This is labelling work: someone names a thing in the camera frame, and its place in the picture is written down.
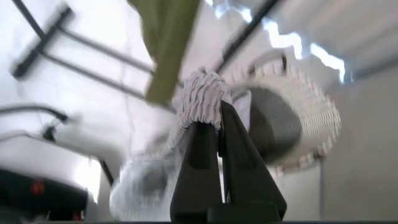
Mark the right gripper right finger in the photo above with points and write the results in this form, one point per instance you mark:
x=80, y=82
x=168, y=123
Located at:
x=248, y=186

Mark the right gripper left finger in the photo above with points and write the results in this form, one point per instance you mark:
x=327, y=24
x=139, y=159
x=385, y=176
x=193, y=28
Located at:
x=199, y=186

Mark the pale grey shorts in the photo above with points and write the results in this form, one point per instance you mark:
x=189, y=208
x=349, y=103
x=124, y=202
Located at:
x=202, y=96

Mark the green long-sleeved shirt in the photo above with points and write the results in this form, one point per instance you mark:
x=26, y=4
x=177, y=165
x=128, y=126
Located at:
x=168, y=46

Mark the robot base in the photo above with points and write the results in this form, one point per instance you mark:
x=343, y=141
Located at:
x=31, y=193

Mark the white laundry basket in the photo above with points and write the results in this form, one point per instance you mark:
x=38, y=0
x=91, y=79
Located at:
x=311, y=102

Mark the black clothes rack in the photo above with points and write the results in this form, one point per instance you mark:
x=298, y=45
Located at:
x=43, y=42

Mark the white curtain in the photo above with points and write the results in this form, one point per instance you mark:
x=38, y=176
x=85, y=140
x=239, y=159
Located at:
x=357, y=25

